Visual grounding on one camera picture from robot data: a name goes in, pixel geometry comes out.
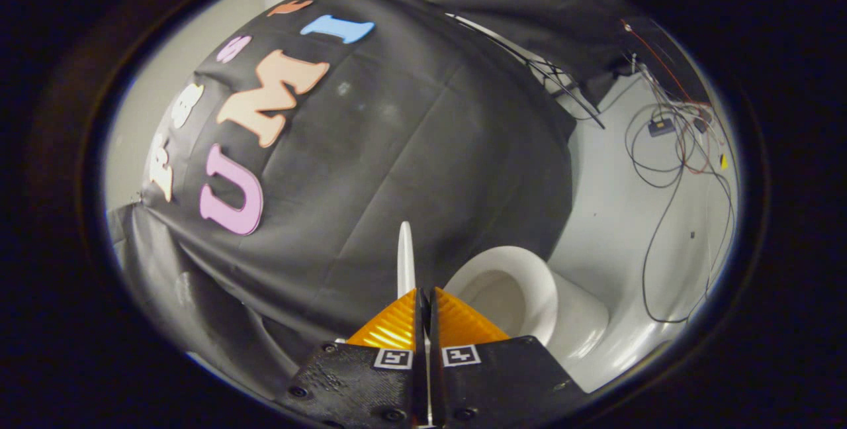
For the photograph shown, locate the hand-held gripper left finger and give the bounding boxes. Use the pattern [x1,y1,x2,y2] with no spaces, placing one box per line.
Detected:
[275,288,424,429]

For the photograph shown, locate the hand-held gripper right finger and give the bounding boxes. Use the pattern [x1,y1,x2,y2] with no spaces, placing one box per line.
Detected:
[430,287,590,429]

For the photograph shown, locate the white toilet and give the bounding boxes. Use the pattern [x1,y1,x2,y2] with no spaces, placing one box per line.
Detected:
[443,246,682,393]

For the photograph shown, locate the black backdrop cloth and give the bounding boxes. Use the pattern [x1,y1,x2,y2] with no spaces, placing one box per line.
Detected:
[142,0,576,377]

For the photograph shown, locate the black tripod stand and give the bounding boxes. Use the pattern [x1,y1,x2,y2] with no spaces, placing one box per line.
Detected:
[450,13,606,130]

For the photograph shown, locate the tangled black floor cables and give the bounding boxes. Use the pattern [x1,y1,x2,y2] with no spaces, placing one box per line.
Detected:
[625,101,738,324]

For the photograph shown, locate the red wires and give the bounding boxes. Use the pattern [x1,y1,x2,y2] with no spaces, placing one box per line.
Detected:
[622,19,723,175]

